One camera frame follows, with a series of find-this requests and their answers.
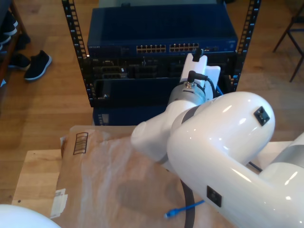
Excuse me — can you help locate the blue network cable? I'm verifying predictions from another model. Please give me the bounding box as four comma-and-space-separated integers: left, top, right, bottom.
164, 84, 224, 219

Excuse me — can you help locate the black rack server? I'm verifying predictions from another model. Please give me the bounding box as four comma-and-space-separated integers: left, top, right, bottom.
89, 56, 238, 79

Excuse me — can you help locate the grey flat panel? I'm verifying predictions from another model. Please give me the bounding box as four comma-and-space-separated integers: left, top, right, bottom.
98, 0, 225, 9

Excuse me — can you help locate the dark metal chair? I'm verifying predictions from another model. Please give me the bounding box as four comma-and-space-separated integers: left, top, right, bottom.
272, 2, 304, 83

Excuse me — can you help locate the brown packing paper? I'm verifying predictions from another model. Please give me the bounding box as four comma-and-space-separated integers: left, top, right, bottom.
47, 124, 235, 228

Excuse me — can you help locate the dark sneaker white sole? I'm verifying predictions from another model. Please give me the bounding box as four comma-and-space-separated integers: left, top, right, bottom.
0, 33, 12, 46
23, 49, 53, 81
0, 10, 19, 36
8, 52, 31, 71

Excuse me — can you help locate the black shoe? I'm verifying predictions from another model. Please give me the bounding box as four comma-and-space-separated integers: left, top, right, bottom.
14, 33, 31, 51

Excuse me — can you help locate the blue network switch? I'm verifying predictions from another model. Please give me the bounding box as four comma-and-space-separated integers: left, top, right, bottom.
86, 4, 239, 57

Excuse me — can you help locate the black server rack frame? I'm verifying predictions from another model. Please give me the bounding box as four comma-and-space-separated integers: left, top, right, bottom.
61, 0, 262, 109

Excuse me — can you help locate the black camera cable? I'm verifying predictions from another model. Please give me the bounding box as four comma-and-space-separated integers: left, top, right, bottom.
248, 161, 264, 172

